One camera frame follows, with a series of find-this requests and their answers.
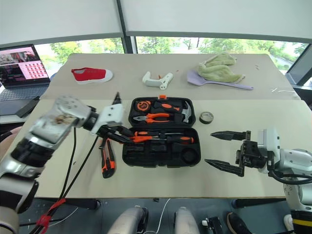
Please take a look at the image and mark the black white small device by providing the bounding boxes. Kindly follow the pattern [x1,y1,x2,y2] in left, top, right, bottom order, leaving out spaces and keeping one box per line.
[201,216,223,234]

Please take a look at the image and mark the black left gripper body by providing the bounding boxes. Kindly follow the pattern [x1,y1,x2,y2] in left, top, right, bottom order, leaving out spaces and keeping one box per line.
[97,122,127,141]

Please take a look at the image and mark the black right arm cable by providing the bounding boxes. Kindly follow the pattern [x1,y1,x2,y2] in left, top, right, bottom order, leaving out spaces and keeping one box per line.
[267,168,312,185]

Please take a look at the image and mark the red canvas shoe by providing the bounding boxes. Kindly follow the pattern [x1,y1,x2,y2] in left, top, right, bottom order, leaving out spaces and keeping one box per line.
[71,67,114,85]

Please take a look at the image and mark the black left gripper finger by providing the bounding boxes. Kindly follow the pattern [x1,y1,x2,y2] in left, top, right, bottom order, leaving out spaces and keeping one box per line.
[107,132,134,145]
[119,126,137,138]

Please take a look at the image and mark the grey rounded shape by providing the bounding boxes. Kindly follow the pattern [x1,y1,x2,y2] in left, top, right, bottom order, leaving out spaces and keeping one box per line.
[174,206,201,234]
[107,206,149,234]

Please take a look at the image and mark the flat black phone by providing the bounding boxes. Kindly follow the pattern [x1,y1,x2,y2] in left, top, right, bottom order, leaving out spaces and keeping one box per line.
[15,96,40,118]

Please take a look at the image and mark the dark slanted window frame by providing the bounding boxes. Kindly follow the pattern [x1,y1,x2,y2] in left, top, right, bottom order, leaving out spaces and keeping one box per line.
[284,43,312,86]

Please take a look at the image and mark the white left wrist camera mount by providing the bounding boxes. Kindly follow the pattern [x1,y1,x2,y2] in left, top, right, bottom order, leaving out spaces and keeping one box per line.
[89,103,125,135]

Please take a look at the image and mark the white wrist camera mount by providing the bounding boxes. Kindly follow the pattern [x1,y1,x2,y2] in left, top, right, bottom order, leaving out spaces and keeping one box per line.
[89,103,125,135]
[257,127,281,174]

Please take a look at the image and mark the white glue gun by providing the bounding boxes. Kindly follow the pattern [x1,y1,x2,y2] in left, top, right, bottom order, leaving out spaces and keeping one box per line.
[142,71,175,91]

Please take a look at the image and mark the orange handled long nose pliers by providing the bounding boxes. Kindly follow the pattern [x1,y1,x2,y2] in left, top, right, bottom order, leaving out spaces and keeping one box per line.
[129,131,160,144]

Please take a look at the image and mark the green towel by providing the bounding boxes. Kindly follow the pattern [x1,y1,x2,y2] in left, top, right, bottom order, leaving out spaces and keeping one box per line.
[197,52,246,84]

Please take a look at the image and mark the red tape cable wrap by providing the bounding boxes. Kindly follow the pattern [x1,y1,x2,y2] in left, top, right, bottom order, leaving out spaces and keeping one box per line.
[36,198,67,233]

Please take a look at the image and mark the white thin cable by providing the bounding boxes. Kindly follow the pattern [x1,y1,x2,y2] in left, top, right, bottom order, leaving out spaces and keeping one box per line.
[146,198,172,234]

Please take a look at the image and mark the black shoe brown sole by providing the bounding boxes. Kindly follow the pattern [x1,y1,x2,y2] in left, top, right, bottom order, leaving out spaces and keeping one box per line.
[226,211,253,234]

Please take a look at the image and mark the white roller blind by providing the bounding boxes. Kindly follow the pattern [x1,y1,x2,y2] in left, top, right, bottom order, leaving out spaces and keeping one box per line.
[120,0,312,45]
[0,0,124,49]

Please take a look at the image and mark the grey window post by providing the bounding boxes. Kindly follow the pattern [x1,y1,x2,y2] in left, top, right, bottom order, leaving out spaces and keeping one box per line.
[116,0,138,55]

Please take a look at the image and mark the black tape roll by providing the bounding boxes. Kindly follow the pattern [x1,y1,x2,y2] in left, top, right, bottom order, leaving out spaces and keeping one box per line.
[199,111,215,125]

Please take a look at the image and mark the purple silicone spatula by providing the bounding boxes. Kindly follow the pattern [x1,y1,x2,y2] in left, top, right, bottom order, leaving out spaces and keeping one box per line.
[187,69,254,91]

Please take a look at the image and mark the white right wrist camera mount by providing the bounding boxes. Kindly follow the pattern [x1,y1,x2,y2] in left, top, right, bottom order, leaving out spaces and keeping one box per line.
[257,127,281,174]

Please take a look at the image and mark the orange black utility knife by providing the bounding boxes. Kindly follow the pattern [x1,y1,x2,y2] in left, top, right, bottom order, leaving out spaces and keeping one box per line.
[98,137,116,179]

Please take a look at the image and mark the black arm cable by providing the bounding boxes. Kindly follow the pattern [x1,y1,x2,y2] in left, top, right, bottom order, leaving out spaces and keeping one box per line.
[31,126,77,234]
[267,168,312,185]
[58,92,123,204]

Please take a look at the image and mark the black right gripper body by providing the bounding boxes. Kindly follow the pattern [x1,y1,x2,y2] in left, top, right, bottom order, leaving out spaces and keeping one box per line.
[235,140,269,169]

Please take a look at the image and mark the open laptop pink screen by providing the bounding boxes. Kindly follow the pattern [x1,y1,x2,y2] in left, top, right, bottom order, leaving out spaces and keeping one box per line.
[0,44,51,102]

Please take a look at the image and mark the black table crossbar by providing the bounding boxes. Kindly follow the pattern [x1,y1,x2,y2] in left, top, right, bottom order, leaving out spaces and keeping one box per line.
[231,198,287,209]
[34,198,101,211]

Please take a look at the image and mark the black orange handled screwdriver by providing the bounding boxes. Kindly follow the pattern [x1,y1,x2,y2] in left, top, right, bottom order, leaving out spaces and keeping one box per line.
[157,133,195,145]

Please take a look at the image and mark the clear plastic scrap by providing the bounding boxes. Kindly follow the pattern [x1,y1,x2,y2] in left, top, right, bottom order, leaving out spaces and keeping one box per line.
[271,87,296,94]

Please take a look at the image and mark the black plastic tool case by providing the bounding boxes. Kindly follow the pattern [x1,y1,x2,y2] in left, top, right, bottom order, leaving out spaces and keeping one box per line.
[121,95,202,168]

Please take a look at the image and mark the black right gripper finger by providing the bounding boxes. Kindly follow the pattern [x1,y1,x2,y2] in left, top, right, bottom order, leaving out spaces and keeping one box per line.
[204,158,245,178]
[210,130,252,142]

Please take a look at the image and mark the claw hammer orange grip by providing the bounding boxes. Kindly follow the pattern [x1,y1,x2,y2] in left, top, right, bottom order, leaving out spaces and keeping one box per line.
[153,101,194,124]

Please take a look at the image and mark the orange handled combination pliers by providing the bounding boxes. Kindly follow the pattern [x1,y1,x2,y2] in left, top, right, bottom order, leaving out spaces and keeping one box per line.
[133,112,175,124]

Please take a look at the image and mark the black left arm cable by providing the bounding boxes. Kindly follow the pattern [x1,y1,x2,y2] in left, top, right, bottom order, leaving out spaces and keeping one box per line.
[58,92,123,204]
[31,126,77,234]

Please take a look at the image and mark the orange black tape measure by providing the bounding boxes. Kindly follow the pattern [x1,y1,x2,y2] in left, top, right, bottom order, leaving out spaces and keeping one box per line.
[136,99,152,113]

